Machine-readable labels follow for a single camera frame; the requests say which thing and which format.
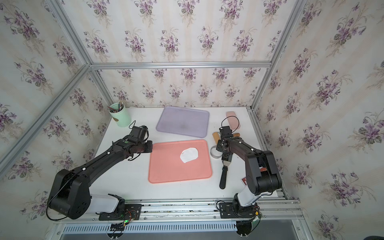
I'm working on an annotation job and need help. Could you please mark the wooden dough roller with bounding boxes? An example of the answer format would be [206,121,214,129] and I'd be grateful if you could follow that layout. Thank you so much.
[212,132,241,145]

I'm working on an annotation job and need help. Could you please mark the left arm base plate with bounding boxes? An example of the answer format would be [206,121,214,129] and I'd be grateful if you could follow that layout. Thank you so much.
[99,194,142,221]

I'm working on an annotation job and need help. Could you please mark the black handled metal scraper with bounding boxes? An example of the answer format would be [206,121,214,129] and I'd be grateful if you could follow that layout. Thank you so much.
[220,153,233,190]

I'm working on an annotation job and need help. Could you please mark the purple plastic tray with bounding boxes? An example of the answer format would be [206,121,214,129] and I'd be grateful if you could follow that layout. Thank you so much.
[156,107,210,139]

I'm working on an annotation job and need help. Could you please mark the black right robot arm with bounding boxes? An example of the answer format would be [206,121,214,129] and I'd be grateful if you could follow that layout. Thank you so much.
[216,137,283,207]

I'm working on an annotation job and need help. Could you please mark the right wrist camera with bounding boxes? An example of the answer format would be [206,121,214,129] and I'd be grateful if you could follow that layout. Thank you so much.
[219,126,233,139]

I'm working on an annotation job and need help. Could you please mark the pink plastic tray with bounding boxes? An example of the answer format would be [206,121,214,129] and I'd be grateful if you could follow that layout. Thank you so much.
[148,140,213,184]

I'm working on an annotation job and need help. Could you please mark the pink rectangular case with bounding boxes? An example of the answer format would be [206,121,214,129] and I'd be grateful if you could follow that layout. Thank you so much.
[226,111,241,132]

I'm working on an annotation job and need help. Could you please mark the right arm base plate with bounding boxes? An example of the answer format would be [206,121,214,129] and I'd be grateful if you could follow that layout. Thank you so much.
[215,201,260,219]

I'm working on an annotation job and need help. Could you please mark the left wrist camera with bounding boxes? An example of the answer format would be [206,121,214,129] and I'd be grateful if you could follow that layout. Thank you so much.
[129,126,149,142]

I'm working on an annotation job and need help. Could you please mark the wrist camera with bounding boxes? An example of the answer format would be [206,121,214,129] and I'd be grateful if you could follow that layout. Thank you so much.
[219,126,233,139]
[129,126,149,142]

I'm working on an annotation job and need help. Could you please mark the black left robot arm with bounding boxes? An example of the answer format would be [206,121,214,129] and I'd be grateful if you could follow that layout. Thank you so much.
[47,139,153,220]

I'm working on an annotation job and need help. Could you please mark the green utensil cup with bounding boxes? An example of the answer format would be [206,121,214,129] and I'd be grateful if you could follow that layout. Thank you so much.
[108,102,132,128]

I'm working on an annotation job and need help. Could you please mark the white dough piece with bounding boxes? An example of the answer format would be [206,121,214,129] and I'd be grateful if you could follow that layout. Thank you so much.
[180,148,199,163]

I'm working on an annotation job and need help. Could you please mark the aluminium frame rail front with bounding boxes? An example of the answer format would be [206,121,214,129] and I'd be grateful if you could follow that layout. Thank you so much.
[53,197,304,224]

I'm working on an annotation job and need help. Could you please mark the metal ring cutter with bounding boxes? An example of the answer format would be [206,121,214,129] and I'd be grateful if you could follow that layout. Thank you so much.
[210,146,223,159]

